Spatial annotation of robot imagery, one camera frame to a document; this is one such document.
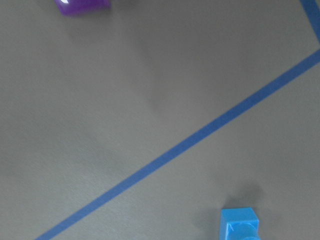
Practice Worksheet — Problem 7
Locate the purple block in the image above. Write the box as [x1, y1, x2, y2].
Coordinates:
[54, 0, 111, 16]

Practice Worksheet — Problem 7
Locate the long blue block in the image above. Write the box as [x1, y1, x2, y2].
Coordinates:
[219, 207, 261, 240]

